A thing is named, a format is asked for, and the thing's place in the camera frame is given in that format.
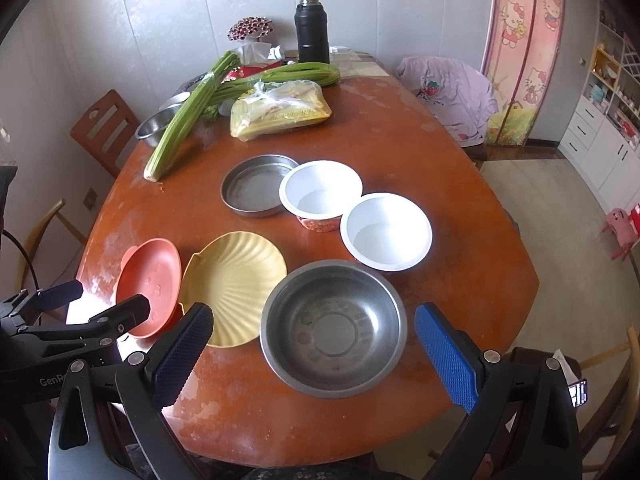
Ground white bowl red pattern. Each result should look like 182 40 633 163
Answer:
279 160 363 233

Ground pink pig stool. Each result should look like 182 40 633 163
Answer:
602 205 640 260

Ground yellow noodles plastic bag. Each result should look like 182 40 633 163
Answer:
229 80 332 142

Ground shallow steel pan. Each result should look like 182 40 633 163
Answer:
220 154 298 218

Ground black thermos flask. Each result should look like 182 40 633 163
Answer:
294 0 330 64

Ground red plastic bag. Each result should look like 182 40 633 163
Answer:
224 61 282 81

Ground low wall socket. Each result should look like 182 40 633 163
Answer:
82 188 98 211

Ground curved-back wooden chair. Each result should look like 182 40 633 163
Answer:
15 198 87 290

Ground large steel bowl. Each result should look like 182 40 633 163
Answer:
259 260 408 399

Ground black cable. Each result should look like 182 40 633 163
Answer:
0 228 42 291

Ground Hello Kitty pink curtain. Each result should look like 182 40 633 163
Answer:
484 0 564 146

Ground wooden chair at right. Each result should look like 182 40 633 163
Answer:
579 325 639 479

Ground orange bear-shaped plate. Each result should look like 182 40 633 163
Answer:
115 238 182 339

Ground white paper sheet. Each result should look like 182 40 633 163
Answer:
552 349 578 385

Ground white tissue pack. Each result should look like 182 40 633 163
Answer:
235 41 284 66

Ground white cabinet shelf unit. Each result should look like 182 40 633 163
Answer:
559 3 640 211

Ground brown slatted wooden chair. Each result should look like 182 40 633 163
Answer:
70 89 140 178

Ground smartphone on chair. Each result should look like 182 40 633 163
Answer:
568 379 588 408

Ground yellow shell-shaped plate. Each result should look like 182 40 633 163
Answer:
179 231 288 349

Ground long celery bunch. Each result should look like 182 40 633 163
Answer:
143 51 240 182

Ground steel basin at back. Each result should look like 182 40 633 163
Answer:
134 91 191 148

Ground red white flower bouquet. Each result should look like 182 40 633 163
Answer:
227 16 273 42

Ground pink clothes pile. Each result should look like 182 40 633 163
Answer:
396 55 498 148

